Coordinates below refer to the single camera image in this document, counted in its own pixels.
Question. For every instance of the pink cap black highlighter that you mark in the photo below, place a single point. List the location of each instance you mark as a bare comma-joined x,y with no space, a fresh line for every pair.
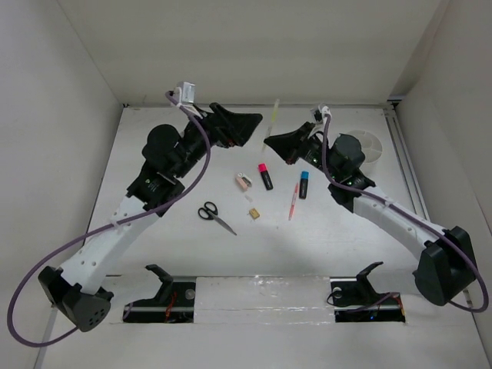
263,171

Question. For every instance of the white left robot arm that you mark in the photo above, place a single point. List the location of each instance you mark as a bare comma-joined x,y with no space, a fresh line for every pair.
76,286

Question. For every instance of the yellow eraser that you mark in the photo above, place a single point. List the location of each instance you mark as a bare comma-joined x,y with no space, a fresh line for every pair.
254,213

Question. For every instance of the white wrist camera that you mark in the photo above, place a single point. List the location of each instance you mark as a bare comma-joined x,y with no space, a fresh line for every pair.
186,93
321,114

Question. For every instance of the white round divided container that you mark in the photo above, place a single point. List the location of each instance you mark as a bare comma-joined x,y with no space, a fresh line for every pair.
371,145

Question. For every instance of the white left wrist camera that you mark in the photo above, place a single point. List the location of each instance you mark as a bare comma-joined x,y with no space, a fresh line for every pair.
186,93

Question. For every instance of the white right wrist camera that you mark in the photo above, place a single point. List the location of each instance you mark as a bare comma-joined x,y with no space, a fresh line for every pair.
321,114

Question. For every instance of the blue cap black highlighter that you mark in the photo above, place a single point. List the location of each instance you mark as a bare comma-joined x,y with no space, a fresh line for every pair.
303,186

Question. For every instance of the yellow pen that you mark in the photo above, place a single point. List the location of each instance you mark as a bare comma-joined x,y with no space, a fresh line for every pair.
272,122

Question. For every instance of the black handled scissors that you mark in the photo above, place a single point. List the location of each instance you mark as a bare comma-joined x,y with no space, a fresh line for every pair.
209,212

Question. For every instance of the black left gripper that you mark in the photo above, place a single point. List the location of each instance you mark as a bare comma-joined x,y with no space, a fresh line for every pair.
237,127

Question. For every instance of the red pink pen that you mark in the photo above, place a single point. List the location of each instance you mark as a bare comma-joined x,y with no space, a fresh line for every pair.
293,202

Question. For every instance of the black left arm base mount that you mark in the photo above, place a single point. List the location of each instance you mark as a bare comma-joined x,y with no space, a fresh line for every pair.
172,303

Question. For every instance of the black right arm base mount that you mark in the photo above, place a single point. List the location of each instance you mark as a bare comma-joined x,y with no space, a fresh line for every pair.
354,300

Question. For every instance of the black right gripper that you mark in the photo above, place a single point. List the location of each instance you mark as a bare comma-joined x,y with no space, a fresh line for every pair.
289,145

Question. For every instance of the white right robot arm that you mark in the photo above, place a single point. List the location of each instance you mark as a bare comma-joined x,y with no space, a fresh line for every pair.
446,260

